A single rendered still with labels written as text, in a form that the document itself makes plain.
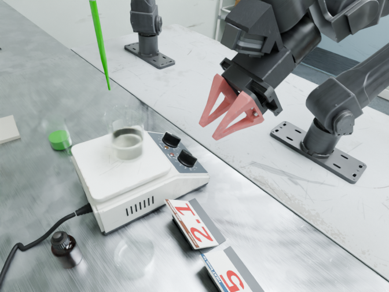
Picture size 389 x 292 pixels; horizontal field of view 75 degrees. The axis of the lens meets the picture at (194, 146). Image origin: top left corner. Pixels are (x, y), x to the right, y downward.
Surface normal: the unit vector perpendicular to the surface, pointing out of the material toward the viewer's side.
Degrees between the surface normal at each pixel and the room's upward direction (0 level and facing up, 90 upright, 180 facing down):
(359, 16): 90
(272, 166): 0
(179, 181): 90
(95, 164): 0
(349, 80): 47
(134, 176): 0
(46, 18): 90
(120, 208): 90
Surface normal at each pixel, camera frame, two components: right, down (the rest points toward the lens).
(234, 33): -0.79, 0.14
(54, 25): 0.70, 0.52
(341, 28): 0.22, 0.68
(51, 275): 0.07, -0.73
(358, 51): -0.71, 0.44
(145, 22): -0.15, 0.78
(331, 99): -0.65, -0.43
